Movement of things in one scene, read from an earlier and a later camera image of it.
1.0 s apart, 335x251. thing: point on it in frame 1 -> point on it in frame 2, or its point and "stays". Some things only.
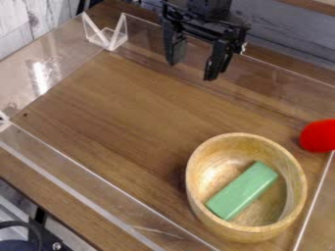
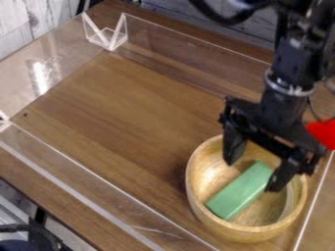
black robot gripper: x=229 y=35 -> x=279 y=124
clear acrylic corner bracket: x=105 y=37 stays
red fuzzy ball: x=316 y=136 stays
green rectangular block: x=241 y=190 stays
